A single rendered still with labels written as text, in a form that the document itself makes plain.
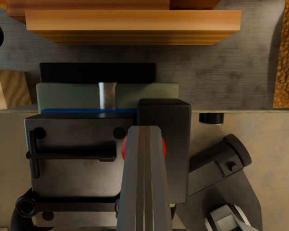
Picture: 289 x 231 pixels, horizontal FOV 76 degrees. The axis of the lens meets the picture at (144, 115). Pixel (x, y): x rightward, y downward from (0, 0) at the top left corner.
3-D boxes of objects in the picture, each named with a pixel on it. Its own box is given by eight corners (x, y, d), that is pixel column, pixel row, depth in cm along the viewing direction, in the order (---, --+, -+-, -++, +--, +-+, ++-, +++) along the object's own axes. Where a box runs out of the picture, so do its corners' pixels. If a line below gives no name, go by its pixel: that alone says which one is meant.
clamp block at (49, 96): (74, 170, 29) (42, 209, 20) (67, 82, 27) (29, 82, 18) (169, 170, 29) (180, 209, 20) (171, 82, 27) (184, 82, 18)
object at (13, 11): (36, 30, 22) (7, 16, 18) (34, 13, 22) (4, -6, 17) (164, 30, 23) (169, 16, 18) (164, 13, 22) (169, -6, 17)
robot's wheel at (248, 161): (235, 131, 102) (226, 134, 121) (226, 135, 103) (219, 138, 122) (257, 164, 97) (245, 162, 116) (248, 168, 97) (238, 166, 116)
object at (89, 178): (55, 200, 20) (21, 245, 14) (45, 98, 18) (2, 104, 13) (177, 200, 20) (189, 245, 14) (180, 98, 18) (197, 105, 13)
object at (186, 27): (59, 45, 23) (26, 30, 16) (58, 30, 22) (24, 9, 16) (213, 45, 23) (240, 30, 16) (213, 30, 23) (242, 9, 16)
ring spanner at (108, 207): (19, 214, 16) (14, 218, 15) (16, 193, 15) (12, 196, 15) (138, 214, 16) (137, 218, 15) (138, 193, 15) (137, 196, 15)
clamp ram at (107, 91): (82, 129, 24) (46, 155, 15) (79, 69, 23) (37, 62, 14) (151, 129, 24) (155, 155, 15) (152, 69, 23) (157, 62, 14)
